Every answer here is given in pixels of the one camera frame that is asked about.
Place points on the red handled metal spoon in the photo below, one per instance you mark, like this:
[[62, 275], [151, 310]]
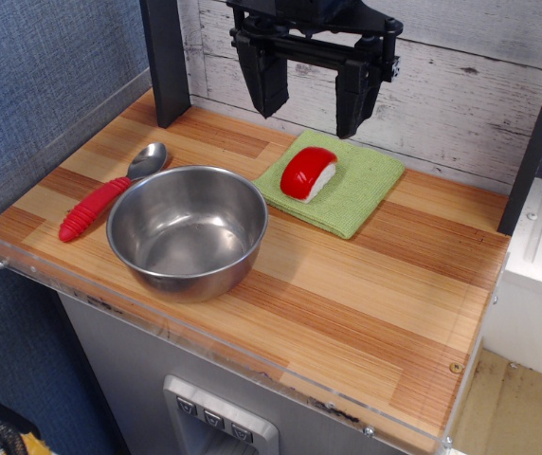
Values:
[[148, 161]]

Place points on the red white toy sushi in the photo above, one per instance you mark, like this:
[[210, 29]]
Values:
[[307, 173]]

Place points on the white toy sink unit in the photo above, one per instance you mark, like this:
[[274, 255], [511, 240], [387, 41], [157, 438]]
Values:
[[513, 327]]

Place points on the black left vertical post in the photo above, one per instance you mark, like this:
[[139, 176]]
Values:
[[165, 51]]

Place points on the clear acrylic table guard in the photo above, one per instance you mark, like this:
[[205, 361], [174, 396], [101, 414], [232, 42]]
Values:
[[371, 324]]

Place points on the grey toy fridge cabinet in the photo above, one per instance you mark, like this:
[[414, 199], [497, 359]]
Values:
[[131, 365]]

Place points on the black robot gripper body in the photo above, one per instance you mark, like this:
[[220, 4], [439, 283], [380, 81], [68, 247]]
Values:
[[322, 33]]

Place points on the green cloth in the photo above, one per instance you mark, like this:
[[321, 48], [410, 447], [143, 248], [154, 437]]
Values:
[[363, 177]]

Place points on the stainless steel pot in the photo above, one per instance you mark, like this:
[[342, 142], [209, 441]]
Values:
[[191, 233]]

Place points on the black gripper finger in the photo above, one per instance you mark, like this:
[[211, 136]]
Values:
[[357, 85], [265, 73]]

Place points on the silver dispenser button panel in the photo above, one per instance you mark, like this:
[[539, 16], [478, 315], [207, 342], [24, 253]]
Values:
[[207, 424]]

